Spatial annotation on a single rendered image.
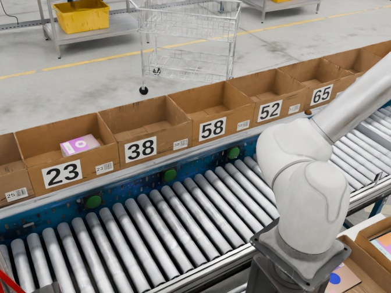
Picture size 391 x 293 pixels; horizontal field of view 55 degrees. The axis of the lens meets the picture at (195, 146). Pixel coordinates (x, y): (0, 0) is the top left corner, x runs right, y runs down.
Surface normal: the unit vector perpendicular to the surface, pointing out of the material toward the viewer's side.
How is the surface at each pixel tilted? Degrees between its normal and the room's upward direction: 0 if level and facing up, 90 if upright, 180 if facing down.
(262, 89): 89
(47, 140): 89
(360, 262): 89
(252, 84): 90
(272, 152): 43
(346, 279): 0
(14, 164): 0
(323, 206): 70
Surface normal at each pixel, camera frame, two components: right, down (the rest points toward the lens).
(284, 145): -0.60, -0.48
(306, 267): 0.02, -0.62
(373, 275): -0.86, 0.26
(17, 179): 0.51, 0.54
